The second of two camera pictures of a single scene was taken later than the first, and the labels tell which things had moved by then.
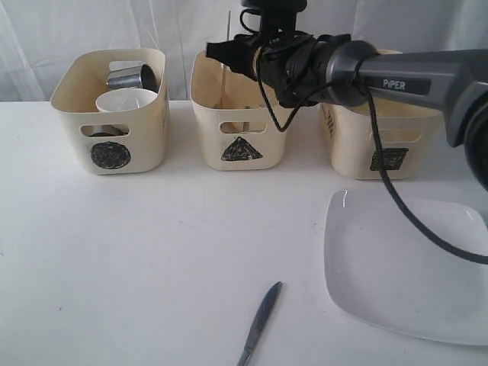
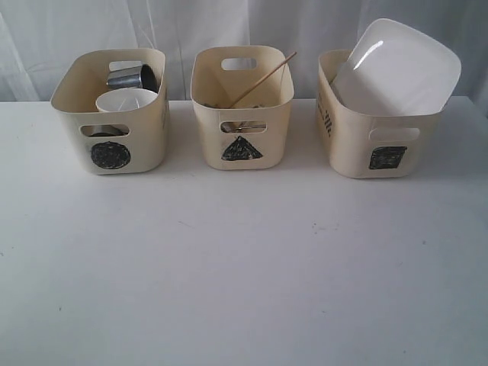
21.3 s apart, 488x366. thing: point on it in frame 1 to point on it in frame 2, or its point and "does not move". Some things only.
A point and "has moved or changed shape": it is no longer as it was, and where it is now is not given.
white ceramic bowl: x=121 y=100 does not move
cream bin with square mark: x=412 y=139 does not move
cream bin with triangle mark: x=234 y=128 does not move
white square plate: x=382 y=263 has moved or changed shape
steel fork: x=246 y=126 has moved or changed shape
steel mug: x=132 y=74 does not move
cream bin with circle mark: x=113 y=142 does not move
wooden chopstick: x=223 y=64 to x=262 y=79
